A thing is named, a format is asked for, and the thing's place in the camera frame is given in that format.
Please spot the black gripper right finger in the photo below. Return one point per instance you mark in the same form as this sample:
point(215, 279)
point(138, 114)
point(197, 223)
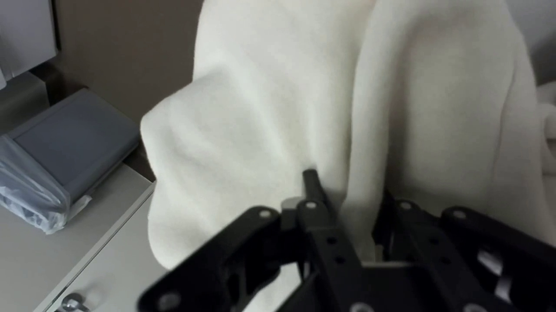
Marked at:
point(441, 248)

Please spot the silver screw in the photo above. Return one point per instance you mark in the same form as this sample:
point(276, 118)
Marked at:
point(72, 301)

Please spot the grey box in plastic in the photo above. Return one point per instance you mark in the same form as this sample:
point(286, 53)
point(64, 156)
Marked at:
point(71, 144)

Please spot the white metal cabinet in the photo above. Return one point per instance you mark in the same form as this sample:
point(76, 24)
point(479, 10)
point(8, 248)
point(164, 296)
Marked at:
point(58, 260)

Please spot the grey flat panel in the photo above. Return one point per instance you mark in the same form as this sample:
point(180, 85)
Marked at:
point(24, 27)

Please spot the cream jersey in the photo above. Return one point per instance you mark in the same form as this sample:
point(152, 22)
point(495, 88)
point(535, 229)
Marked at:
point(279, 114)

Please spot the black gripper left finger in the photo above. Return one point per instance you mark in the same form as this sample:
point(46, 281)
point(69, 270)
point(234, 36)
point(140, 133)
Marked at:
point(328, 253)

